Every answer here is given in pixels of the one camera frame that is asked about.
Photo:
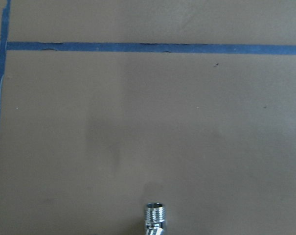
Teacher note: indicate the chrome angle valve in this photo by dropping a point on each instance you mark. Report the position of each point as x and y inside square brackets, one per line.
[155, 219]

